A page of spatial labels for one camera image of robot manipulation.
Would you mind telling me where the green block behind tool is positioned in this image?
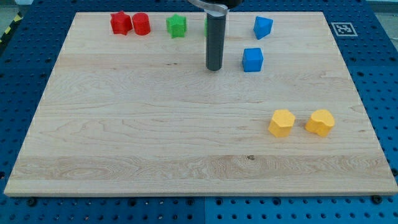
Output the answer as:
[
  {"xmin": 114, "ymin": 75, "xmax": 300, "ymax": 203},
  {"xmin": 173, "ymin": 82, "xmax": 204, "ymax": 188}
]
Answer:
[{"xmin": 203, "ymin": 18, "xmax": 207, "ymax": 37}]

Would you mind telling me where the white fiducial marker tag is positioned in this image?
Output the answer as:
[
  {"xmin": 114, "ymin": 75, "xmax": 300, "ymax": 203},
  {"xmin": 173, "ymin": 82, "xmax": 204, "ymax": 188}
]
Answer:
[{"xmin": 331, "ymin": 22, "xmax": 358, "ymax": 37}]

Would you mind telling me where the green star block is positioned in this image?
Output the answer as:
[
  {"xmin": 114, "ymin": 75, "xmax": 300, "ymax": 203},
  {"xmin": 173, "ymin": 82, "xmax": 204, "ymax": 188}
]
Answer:
[{"xmin": 166, "ymin": 14, "xmax": 187, "ymax": 39}]

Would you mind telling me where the red cylinder block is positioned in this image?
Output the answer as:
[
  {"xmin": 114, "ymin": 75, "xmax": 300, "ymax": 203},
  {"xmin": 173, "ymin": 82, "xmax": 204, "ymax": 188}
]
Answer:
[{"xmin": 132, "ymin": 12, "xmax": 151, "ymax": 35}]

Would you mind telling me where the wooden board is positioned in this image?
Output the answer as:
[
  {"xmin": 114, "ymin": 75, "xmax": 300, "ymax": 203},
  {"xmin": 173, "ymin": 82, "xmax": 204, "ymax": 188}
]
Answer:
[{"xmin": 4, "ymin": 12, "xmax": 397, "ymax": 197}]

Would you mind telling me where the yellow hexagon block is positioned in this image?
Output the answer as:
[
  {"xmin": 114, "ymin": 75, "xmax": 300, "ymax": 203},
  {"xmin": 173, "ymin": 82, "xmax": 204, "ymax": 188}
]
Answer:
[{"xmin": 268, "ymin": 110, "xmax": 295, "ymax": 138}]

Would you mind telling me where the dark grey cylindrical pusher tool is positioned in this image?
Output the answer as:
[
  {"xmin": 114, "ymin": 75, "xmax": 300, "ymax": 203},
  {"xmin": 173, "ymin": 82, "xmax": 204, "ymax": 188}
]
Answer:
[{"xmin": 206, "ymin": 13, "xmax": 226, "ymax": 71}]

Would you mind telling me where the blue triangle block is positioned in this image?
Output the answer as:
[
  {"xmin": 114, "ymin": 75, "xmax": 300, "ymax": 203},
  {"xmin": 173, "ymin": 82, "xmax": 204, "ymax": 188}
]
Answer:
[{"xmin": 253, "ymin": 16, "xmax": 273, "ymax": 40}]

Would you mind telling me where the red star block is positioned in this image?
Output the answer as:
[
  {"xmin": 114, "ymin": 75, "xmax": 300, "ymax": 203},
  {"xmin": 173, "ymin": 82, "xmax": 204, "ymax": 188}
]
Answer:
[{"xmin": 110, "ymin": 11, "xmax": 132, "ymax": 35}]

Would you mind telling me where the blue cube block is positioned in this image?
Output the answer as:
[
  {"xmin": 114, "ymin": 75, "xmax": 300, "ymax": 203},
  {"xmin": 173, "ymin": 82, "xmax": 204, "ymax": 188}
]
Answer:
[{"xmin": 242, "ymin": 48, "xmax": 264, "ymax": 72}]

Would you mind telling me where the yellow heart block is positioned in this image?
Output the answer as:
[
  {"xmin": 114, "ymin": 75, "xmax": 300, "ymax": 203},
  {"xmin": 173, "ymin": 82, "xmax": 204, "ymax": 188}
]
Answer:
[{"xmin": 305, "ymin": 109, "xmax": 335, "ymax": 137}]

